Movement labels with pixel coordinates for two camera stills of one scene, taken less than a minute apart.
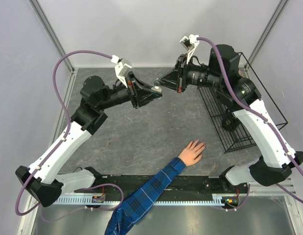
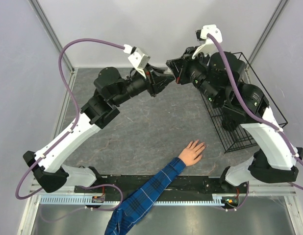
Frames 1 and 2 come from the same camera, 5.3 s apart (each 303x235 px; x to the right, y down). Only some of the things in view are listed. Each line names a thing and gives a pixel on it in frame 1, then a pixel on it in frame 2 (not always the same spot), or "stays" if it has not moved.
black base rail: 183,184 stays
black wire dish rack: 217,106 stays
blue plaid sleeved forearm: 143,200 stays
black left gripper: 144,94 → 156,79
